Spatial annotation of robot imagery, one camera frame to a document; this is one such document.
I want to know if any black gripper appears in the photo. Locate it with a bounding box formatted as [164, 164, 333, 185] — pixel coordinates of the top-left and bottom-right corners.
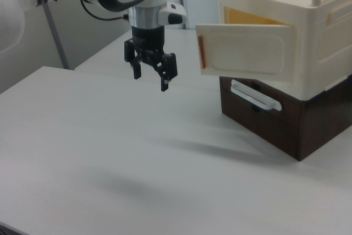
[124, 26, 178, 93]

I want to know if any cream plastic cabinet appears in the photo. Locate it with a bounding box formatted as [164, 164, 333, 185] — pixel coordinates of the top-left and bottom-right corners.
[216, 0, 352, 101]

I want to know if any copper door handle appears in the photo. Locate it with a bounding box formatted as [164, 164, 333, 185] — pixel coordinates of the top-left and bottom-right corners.
[197, 34, 207, 69]

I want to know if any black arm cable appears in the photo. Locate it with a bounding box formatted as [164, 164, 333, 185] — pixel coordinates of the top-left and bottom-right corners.
[80, 0, 130, 22]

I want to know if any cream cabinet door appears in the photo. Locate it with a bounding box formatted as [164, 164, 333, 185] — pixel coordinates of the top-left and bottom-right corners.
[195, 23, 300, 89]

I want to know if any dark brown drawer base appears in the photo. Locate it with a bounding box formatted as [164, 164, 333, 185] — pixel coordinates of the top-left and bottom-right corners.
[219, 73, 352, 162]

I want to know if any grey partition post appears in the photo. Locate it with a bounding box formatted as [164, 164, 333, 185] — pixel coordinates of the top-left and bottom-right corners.
[43, 6, 69, 70]

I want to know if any white drawer handle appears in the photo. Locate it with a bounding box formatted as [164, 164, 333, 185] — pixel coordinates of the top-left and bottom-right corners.
[230, 79, 283, 112]

